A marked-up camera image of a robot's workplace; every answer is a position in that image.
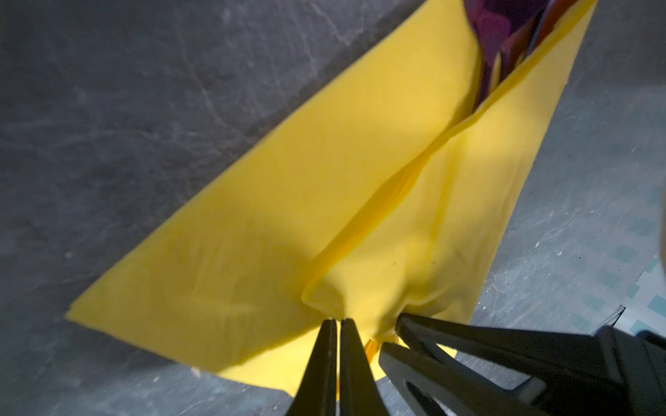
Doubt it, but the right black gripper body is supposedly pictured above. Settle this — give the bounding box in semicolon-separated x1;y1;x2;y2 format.
530;327;665;415

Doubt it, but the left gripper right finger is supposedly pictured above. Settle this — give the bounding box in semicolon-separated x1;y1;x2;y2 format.
339;319;390;416

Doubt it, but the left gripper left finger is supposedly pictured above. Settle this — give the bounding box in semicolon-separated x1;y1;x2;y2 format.
286;320;338;416

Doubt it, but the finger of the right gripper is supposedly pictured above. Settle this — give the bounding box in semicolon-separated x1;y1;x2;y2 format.
395;313;619;388
379;343;544;415

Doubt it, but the yellow paper napkin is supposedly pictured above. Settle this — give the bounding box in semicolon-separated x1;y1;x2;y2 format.
67;1;596;393

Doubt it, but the dark purple fork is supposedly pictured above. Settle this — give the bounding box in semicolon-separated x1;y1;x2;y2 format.
499;0;577;81

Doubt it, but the dark purple spoon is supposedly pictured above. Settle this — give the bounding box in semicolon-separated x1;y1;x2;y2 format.
464;0;539;106

